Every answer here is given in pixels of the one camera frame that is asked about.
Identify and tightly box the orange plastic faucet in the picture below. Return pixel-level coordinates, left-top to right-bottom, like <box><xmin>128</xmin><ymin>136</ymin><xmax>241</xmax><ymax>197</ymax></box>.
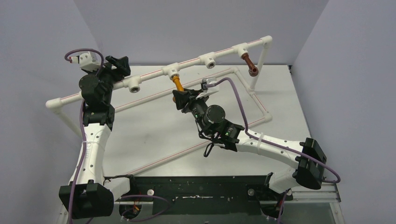
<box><xmin>171</xmin><ymin>75</ymin><xmax>184</xmax><ymax>91</ymax></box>

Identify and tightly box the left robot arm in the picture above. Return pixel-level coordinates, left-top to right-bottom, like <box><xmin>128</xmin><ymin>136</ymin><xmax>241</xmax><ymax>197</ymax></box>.
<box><xmin>59</xmin><ymin>56</ymin><xmax>138</xmax><ymax>221</ymax></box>

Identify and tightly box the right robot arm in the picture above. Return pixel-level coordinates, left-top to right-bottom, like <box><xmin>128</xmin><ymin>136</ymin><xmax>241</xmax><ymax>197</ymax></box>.
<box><xmin>172</xmin><ymin>89</ymin><xmax>326</xmax><ymax>199</ymax></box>

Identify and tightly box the brown copper faucet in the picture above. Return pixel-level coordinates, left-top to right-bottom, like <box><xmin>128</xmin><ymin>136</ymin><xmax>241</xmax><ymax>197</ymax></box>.
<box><xmin>241</xmin><ymin>53</ymin><xmax>259</xmax><ymax>77</ymax></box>

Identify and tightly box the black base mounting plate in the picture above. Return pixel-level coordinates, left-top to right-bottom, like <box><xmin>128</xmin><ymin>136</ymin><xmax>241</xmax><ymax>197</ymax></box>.
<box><xmin>119</xmin><ymin>175</ymin><xmax>293</xmax><ymax>218</ymax></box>

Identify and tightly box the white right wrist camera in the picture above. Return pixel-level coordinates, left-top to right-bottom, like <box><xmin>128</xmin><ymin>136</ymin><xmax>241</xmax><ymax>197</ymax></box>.
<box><xmin>196</xmin><ymin>77</ymin><xmax>220</xmax><ymax>99</ymax></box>

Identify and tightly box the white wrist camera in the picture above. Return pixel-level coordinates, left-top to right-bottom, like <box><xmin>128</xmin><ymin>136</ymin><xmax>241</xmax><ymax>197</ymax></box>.
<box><xmin>68</xmin><ymin>51</ymin><xmax>101</xmax><ymax>72</ymax></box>
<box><xmin>196</xmin><ymin>77</ymin><xmax>220</xmax><ymax>99</ymax></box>

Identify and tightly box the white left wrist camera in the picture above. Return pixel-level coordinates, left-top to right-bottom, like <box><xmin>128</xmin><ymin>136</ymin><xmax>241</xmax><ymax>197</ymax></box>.
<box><xmin>68</xmin><ymin>51</ymin><xmax>101</xmax><ymax>72</ymax></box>

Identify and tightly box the white PVC pipe frame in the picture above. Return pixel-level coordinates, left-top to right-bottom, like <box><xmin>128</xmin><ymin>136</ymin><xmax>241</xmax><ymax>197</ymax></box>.
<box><xmin>45</xmin><ymin>35</ymin><xmax>273</xmax><ymax>175</ymax></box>

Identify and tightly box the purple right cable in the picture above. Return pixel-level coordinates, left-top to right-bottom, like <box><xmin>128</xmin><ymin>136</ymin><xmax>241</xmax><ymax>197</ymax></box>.
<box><xmin>210</xmin><ymin>77</ymin><xmax>341</xmax><ymax>184</ymax></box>

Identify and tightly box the purple cable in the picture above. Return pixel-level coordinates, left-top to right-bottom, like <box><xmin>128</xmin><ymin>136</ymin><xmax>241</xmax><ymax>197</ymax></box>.
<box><xmin>64</xmin><ymin>48</ymin><xmax>105</xmax><ymax>224</ymax></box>
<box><xmin>210</xmin><ymin>77</ymin><xmax>341</xmax><ymax>184</ymax></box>

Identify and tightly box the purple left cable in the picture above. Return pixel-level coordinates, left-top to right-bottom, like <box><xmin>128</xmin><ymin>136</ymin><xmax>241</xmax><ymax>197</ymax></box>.
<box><xmin>64</xmin><ymin>48</ymin><xmax>105</xmax><ymax>224</ymax></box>

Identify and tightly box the aluminium table edge rail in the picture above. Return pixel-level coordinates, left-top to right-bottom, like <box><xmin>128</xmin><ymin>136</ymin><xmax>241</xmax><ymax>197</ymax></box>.
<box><xmin>286</xmin><ymin>183</ymin><xmax>341</xmax><ymax>203</ymax></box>

